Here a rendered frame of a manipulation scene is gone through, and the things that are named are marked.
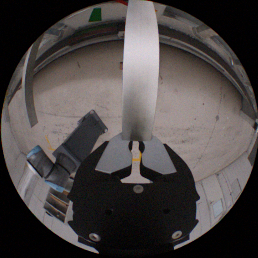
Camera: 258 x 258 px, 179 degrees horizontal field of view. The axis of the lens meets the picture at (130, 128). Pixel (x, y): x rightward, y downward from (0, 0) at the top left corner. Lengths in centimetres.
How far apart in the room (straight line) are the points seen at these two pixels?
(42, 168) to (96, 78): 92
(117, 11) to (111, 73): 78
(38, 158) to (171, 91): 123
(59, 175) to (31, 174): 22
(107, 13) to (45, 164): 71
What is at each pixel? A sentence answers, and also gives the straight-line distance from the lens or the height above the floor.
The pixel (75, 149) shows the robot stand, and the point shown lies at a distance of 72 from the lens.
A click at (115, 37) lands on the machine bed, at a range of 91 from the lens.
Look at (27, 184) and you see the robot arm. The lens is 61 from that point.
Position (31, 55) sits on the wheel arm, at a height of 84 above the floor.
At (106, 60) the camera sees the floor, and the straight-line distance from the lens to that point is 101.
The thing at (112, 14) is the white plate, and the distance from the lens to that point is 31.
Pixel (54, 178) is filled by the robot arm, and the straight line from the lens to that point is 64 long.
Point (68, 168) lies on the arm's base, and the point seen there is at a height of 67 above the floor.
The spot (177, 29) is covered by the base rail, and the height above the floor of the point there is 70.
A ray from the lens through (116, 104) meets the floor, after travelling 99.
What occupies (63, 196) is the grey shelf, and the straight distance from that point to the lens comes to 315.
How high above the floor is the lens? 94
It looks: 61 degrees down
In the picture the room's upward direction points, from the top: 175 degrees counter-clockwise
